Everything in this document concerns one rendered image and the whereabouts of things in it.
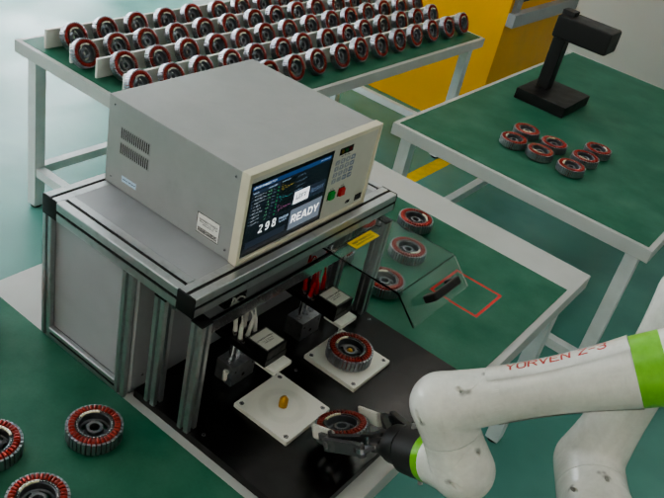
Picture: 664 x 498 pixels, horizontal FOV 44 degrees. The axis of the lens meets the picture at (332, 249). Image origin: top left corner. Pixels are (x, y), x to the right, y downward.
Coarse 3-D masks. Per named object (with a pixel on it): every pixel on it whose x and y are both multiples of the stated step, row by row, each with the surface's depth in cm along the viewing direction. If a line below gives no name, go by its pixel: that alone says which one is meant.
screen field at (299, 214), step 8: (312, 200) 170; (320, 200) 172; (296, 208) 166; (304, 208) 169; (312, 208) 172; (296, 216) 168; (304, 216) 170; (312, 216) 173; (288, 224) 166; (296, 224) 169
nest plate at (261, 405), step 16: (272, 384) 181; (288, 384) 182; (240, 400) 175; (256, 400) 176; (272, 400) 177; (304, 400) 179; (256, 416) 172; (272, 416) 173; (288, 416) 174; (304, 416) 175; (272, 432) 169; (288, 432) 170
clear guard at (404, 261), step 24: (384, 216) 196; (336, 240) 183; (384, 240) 187; (408, 240) 189; (360, 264) 177; (384, 264) 179; (408, 264) 181; (432, 264) 183; (456, 264) 188; (408, 288) 173; (432, 288) 179; (456, 288) 185; (408, 312) 171; (432, 312) 177
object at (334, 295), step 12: (300, 288) 194; (336, 288) 192; (300, 300) 192; (312, 300) 190; (324, 300) 188; (336, 300) 188; (348, 300) 189; (300, 312) 195; (324, 312) 189; (336, 312) 187; (348, 312) 192; (336, 324) 188
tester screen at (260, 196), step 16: (320, 160) 164; (288, 176) 157; (304, 176) 162; (320, 176) 167; (256, 192) 151; (272, 192) 155; (288, 192) 160; (320, 192) 171; (256, 208) 154; (272, 208) 158; (288, 208) 163; (256, 224) 156
